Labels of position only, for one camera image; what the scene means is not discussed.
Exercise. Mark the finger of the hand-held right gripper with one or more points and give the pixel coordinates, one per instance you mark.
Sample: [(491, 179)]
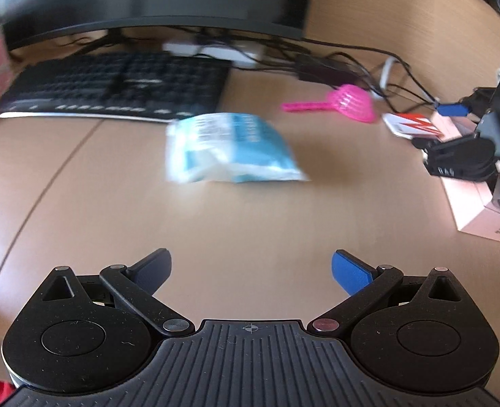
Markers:
[(423, 143), (453, 109)]

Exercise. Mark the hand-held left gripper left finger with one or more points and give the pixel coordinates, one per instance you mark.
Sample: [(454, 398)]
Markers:
[(150, 273)]

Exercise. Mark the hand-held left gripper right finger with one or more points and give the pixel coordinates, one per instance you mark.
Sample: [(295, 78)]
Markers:
[(349, 273)]

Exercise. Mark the red white striped card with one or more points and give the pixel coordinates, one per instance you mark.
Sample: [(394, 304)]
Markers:
[(402, 125)]

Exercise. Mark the pink cardboard box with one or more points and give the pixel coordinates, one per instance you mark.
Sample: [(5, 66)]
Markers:
[(470, 207)]

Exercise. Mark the pink plastic scoop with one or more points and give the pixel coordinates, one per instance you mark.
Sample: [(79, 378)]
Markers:
[(351, 101)]

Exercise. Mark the blue white plastic packet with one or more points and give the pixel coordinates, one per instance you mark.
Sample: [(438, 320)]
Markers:
[(233, 148)]

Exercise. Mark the black adapter box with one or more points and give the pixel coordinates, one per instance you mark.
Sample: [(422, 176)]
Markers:
[(317, 70)]

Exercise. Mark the black keyboard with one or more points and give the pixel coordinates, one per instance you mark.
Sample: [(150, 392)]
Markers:
[(105, 80)]

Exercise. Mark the white power strip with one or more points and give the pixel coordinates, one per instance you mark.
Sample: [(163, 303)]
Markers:
[(216, 53)]

